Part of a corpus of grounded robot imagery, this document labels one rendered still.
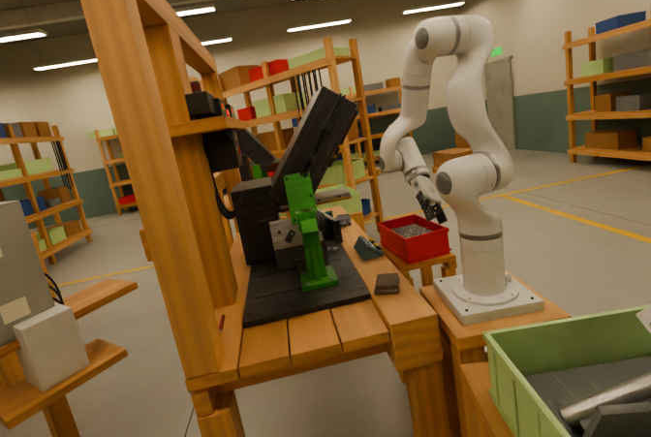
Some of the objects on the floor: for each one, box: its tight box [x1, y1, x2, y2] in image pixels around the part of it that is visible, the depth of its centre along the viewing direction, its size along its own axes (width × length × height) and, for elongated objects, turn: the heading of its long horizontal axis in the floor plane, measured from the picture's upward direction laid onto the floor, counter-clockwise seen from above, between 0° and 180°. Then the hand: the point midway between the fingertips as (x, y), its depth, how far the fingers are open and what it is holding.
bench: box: [185, 233, 450, 437], centre depth 181 cm, size 70×149×88 cm, turn 49°
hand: (436, 218), depth 124 cm, fingers open, 8 cm apart
